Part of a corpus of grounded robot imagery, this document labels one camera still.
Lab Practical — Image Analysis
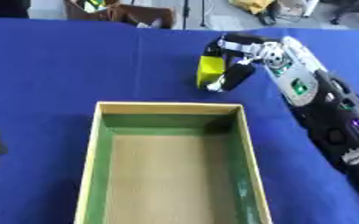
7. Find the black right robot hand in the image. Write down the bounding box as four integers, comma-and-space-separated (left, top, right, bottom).
201, 32, 287, 94

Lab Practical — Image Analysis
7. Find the yellow block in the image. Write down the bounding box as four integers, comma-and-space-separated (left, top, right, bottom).
194, 55, 228, 89

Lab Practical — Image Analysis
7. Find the open cardboard box green inside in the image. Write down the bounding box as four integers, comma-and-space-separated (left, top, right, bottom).
74, 101, 275, 224

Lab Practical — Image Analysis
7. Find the yellow bag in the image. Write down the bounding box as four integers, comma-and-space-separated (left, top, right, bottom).
229, 0, 278, 16

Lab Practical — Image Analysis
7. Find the black tripod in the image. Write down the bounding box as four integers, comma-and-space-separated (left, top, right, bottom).
180, 0, 210, 30

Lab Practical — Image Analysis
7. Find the brown wooden chair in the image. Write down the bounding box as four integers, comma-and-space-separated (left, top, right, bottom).
63, 0, 177, 30

